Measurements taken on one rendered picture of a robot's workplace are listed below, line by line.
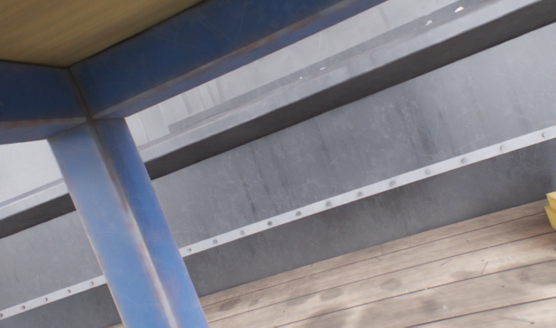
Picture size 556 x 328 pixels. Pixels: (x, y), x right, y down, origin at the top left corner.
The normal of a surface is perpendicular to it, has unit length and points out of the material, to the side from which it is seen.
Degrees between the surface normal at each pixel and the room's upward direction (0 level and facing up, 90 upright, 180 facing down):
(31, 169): 87
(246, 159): 90
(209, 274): 90
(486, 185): 90
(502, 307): 0
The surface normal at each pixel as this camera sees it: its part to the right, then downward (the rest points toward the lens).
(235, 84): -0.22, 0.07
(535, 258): -0.36, -0.93
